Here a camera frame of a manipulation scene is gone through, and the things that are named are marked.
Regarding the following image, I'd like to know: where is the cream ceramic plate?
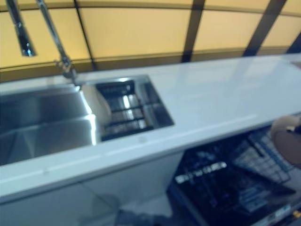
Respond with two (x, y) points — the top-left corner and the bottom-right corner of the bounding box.
(270, 115), (301, 169)
(81, 84), (112, 125)

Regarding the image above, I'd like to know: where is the black built-in dishwasher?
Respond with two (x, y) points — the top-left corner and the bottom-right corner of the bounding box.
(166, 124), (301, 226)

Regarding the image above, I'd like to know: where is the black sink drying rack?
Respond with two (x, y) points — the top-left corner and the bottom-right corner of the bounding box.
(95, 80), (153, 142)

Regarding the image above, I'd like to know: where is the glossy white cabinet door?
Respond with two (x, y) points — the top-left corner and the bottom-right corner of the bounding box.
(81, 150), (185, 212)
(0, 182), (113, 226)

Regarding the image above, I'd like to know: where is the stainless steel sink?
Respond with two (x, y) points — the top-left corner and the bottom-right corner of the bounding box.
(0, 74), (175, 167)

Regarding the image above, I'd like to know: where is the chrome kitchen faucet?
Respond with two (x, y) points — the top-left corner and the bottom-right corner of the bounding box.
(6, 0), (82, 90)

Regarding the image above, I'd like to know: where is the dishwasher lower wire rack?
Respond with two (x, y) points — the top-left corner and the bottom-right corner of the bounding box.
(174, 145), (294, 212)

